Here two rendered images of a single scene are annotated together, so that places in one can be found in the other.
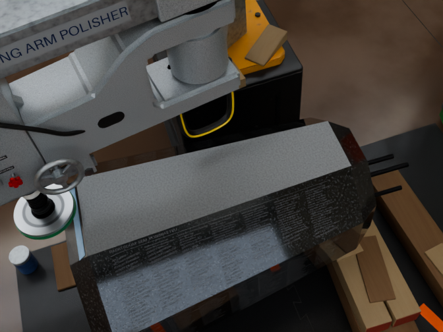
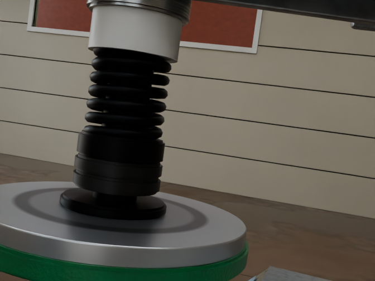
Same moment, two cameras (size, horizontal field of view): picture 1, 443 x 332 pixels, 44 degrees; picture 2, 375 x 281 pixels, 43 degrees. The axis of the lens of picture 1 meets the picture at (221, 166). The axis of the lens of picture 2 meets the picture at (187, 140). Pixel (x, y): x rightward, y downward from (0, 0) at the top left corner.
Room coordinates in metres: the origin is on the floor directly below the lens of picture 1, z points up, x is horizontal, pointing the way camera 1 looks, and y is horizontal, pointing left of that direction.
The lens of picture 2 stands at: (0.74, 0.43, 0.96)
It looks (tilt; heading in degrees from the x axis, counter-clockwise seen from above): 3 degrees down; 27
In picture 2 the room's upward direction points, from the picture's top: 8 degrees clockwise
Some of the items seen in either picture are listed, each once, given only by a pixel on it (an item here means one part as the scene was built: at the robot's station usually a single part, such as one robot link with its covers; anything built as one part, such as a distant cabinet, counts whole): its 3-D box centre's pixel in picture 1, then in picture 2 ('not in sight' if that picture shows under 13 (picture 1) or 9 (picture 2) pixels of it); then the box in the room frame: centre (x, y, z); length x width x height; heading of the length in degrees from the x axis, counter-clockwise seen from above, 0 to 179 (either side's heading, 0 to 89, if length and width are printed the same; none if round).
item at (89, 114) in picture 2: (33, 194); (129, 86); (1.05, 0.64, 0.98); 0.06 x 0.06 x 0.09
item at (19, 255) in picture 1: (24, 259); not in sight; (1.28, 1.04, 0.08); 0.10 x 0.10 x 0.13
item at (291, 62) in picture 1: (225, 95); not in sight; (1.93, -0.07, 0.37); 0.66 x 0.66 x 0.74; 12
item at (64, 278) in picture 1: (64, 265); not in sight; (1.25, 0.85, 0.02); 0.25 x 0.10 x 0.01; 12
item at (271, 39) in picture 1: (265, 45); not in sight; (1.80, -0.27, 0.80); 0.20 x 0.10 x 0.05; 139
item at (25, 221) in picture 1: (43, 209); (112, 214); (1.05, 0.64, 0.87); 0.21 x 0.21 x 0.01
